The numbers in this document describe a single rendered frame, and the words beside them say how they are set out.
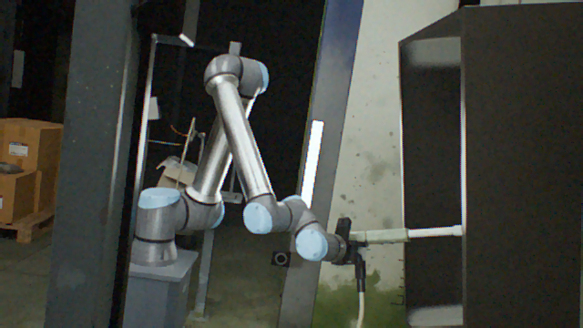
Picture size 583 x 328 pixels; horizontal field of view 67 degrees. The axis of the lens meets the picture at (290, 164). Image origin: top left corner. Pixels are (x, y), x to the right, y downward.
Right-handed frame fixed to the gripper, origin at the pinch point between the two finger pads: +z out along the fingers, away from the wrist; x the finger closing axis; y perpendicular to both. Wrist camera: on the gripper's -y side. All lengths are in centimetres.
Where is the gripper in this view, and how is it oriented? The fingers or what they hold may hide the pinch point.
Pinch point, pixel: (360, 246)
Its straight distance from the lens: 165.9
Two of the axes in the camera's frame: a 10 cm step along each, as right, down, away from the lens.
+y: 0.2, 9.6, -2.8
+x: 8.3, -1.7, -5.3
